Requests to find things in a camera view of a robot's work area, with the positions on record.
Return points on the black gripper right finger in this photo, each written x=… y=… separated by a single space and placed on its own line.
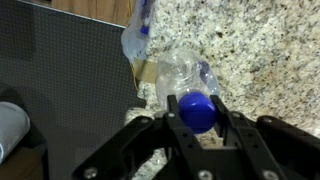
x=253 y=146

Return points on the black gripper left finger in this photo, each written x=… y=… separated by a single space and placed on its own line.
x=180 y=146

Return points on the translucent plastic bag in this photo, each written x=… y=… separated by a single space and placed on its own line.
x=133 y=43

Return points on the brown tape strip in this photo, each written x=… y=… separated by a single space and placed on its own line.
x=146 y=71

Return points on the brown wooden desk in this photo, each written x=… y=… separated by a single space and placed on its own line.
x=20 y=170

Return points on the white trash bin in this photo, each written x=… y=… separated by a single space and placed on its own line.
x=11 y=130

